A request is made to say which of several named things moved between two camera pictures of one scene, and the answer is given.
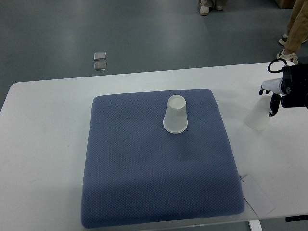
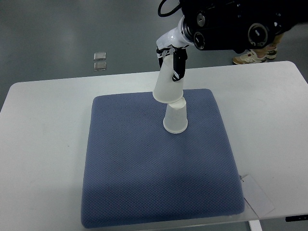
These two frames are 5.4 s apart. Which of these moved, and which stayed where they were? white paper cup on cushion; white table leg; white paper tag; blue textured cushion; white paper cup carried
Moved: white paper cup carried
Stayed: white table leg; white paper tag; white paper cup on cushion; blue textured cushion
